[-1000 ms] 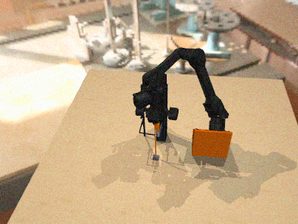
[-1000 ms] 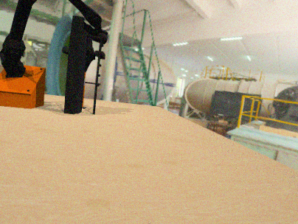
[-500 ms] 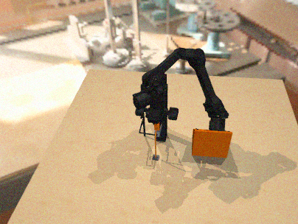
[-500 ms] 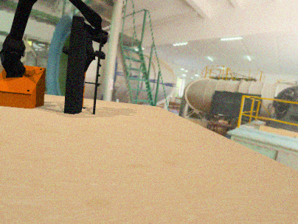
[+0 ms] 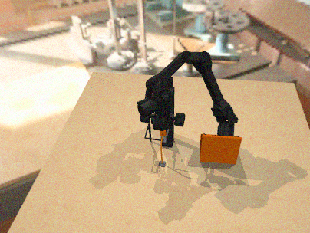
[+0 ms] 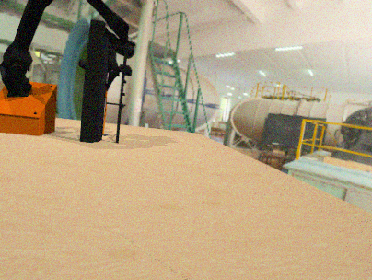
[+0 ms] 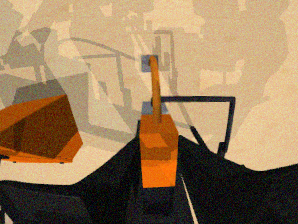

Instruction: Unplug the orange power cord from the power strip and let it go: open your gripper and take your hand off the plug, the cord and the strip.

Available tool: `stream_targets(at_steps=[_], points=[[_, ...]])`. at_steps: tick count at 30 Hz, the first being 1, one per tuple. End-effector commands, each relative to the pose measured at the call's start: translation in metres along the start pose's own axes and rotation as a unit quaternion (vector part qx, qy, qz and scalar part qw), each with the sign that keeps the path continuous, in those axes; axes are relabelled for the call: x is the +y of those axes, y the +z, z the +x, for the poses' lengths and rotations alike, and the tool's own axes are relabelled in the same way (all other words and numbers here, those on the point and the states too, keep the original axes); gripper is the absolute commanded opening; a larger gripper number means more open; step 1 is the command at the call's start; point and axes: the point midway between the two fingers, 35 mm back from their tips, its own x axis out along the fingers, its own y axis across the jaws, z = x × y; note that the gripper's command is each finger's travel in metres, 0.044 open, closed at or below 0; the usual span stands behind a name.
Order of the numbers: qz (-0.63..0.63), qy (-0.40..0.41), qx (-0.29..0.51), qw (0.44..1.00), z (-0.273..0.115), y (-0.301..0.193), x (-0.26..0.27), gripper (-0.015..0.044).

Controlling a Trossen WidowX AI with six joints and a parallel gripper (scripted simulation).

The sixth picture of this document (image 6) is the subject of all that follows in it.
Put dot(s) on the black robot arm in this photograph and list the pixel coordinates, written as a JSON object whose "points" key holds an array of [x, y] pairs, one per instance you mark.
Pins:
{"points": [[17, 58]]}

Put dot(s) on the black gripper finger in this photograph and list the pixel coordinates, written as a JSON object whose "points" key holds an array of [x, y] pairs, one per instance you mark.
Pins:
{"points": [[111, 77]]}

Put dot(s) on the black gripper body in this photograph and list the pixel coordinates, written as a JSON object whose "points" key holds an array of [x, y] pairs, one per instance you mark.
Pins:
{"points": [[112, 67]]}

